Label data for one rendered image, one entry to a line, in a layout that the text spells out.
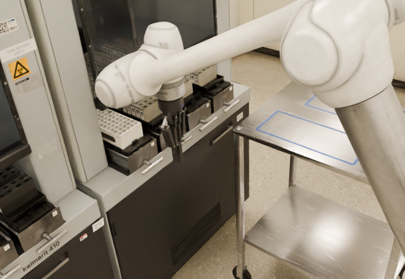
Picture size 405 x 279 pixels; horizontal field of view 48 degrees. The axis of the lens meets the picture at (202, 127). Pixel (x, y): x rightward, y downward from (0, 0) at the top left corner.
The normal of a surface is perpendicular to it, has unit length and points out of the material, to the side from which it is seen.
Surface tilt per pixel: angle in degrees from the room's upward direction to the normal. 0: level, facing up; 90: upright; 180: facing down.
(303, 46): 86
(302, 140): 0
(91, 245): 90
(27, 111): 90
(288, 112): 0
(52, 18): 90
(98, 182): 0
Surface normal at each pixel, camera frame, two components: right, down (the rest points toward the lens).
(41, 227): 0.78, 0.30
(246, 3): -0.62, 0.47
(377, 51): 0.60, 0.02
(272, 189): -0.06, -0.83
